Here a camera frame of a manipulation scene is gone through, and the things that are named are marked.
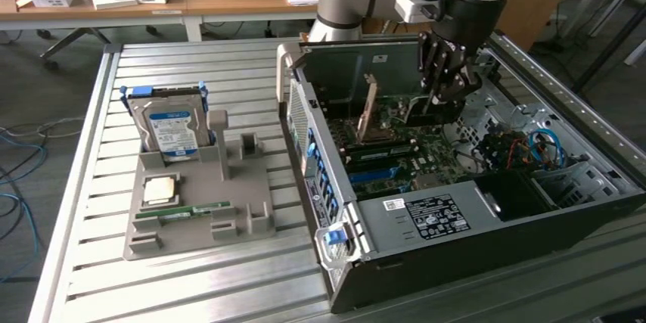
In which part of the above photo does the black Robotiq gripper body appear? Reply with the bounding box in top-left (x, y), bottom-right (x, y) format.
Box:
top-left (429, 0), bottom-right (509, 65)

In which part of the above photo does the black graphics card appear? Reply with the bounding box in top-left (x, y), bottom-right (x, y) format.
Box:
top-left (355, 72), bottom-right (466, 147)

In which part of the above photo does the perforated metal drive cage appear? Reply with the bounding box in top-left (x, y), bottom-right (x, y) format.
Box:
top-left (443, 71), bottom-right (511, 150)

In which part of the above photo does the wooden cabinet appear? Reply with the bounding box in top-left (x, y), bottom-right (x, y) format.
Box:
top-left (433, 0), bottom-right (590, 51)

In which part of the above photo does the CPU socket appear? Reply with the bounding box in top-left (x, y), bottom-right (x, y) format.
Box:
top-left (350, 120), bottom-right (399, 145)

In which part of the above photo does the green motherboard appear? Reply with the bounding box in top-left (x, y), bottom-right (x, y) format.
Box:
top-left (322, 95), bottom-right (486, 201)

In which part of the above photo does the blue expansion slot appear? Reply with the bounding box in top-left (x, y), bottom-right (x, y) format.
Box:
top-left (350, 168), bottom-right (399, 184)

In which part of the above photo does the black plastic shroud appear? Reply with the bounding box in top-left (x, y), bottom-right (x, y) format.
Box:
top-left (474, 170), bottom-right (561, 222)

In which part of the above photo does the metal disk bay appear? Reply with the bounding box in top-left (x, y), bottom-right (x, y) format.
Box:
top-left (529, 162), bottom-right (622, 213)

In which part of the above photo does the grey power supply unit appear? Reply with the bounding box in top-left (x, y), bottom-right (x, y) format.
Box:
top-left (353, 181), bottom-right (501, 262)

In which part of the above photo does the blue case latch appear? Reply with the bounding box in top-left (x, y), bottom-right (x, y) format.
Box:
top-left (326, 227), bottom-right (350, 245)

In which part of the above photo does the black open PC case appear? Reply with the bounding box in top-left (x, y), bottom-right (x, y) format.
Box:
top-left (275, 29), bottom-right (646, 315)

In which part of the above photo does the hard disk with blue carrier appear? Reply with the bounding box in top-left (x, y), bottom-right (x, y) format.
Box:
top-left (119, 81), bottom-right (211, 161)

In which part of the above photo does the grey parts rack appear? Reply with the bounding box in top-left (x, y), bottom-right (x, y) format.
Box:
top-left (123, 109), bottom-right (279, 262)

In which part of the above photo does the CPU chip with metal lid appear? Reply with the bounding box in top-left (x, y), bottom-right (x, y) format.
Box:
top-left (142, 177), bottom-right (176, 203)

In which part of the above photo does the green RAM stick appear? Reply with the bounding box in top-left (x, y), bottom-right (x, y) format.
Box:
top-left (135, 201), bottom-right (232, 221)

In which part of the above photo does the wooden desk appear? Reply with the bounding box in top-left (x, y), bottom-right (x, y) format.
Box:
top-left (0, 0), bottom-right (463, 42)

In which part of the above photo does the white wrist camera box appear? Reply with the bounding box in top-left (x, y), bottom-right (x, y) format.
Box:
top-left (394, 0), bottom-right (441, 24)

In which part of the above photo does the black orange wire bundle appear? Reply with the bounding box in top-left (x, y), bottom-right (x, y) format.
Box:
top-left (477, 132), bottom-right (531, 171)

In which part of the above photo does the blue data wire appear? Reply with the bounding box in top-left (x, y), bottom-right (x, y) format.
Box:
top-left (527, 129), bottom-right (567, 171)

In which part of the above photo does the white floor cable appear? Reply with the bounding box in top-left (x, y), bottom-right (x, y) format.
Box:
top-left (0, 116), bottom-right (86, 139)

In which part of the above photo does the blue floor cable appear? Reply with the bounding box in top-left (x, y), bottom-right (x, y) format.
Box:
top-left (0, 126), bottom-right (50, 284)

